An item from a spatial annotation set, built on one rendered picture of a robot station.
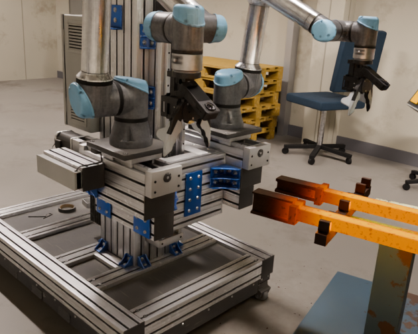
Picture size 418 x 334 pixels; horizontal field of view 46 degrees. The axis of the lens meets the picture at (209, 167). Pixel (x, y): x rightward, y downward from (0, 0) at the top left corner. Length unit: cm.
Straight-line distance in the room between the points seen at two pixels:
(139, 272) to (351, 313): 117
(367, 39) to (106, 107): 95
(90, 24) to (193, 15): 48
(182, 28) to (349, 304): 72
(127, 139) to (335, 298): 88
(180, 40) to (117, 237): 123
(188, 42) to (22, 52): 781
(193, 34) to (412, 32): 384
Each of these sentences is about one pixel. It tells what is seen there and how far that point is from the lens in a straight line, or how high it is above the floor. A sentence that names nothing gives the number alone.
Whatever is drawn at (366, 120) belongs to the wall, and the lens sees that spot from 509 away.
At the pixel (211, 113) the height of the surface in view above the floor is 105.
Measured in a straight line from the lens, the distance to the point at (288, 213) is 89.
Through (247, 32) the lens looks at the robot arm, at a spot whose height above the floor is 120.
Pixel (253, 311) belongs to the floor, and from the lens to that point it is 232.
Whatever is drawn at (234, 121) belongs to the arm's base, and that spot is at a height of 85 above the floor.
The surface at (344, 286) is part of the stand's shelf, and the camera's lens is 123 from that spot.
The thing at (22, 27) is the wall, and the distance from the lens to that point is 890.
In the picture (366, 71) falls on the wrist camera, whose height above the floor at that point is 110.
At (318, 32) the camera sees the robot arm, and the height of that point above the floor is 123.
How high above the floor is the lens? 128
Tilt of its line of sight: 18 degrees down
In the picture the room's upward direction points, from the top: 3 degrees clockwise
